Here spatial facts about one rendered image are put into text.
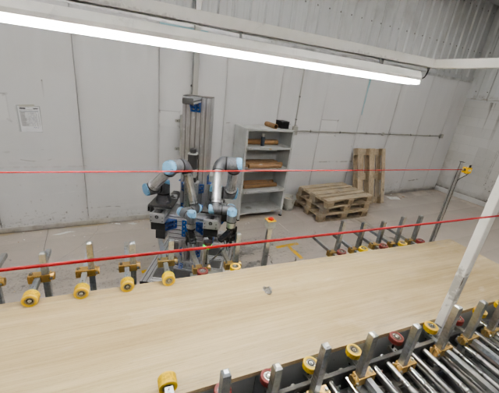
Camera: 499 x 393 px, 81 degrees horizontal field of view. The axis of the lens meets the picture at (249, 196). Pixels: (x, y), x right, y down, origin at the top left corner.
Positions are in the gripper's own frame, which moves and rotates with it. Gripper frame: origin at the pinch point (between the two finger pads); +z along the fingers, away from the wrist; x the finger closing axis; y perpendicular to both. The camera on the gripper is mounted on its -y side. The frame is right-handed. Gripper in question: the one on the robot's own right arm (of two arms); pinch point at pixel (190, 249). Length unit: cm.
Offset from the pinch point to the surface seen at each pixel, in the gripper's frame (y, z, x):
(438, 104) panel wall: 296, -135, -646
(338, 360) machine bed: -120, 10, -65
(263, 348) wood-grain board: -114, -9, -15
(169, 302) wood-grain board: -68, -9, 27
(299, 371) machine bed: -120, 9, -37
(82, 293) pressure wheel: -52, -13, 74
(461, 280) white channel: -130, -43, -134
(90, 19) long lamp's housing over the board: -68, -153, 59
